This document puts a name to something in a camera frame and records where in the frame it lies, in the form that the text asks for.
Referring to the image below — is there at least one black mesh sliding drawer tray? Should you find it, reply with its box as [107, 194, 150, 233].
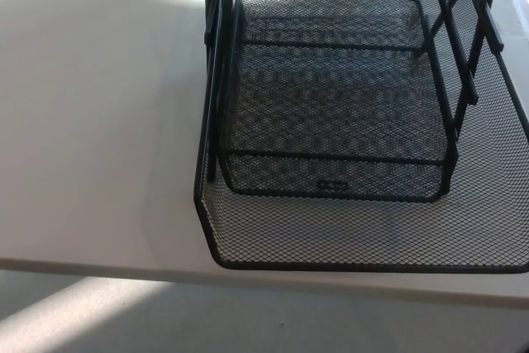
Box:
[193, 0, 529, 274]

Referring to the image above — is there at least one black mesh lower tray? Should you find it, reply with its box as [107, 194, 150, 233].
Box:
[217, 0, 460, 205]

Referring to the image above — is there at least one black wire rack frame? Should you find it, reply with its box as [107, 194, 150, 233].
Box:
[203, 0, 506, 184]

